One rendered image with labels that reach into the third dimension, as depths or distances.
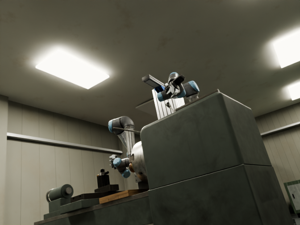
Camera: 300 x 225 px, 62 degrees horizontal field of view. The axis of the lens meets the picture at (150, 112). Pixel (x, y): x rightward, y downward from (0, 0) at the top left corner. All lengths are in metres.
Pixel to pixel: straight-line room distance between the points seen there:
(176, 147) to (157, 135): 0.16
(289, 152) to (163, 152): 8.82
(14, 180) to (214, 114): 4.73
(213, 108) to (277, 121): 9.03
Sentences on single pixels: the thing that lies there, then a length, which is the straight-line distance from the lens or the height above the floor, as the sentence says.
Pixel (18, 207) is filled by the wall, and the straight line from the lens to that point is 5.55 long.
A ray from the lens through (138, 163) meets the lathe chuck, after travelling 1.68.
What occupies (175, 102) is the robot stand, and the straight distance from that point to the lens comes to 2.67.
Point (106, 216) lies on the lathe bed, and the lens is 1.90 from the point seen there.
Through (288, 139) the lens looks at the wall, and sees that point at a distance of 10.18.
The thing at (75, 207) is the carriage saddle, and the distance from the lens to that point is 2.09.
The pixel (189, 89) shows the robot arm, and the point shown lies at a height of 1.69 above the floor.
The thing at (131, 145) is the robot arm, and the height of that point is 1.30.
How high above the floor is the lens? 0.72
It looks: 22 degrees up
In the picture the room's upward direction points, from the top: 11 degrees counter-clockwise
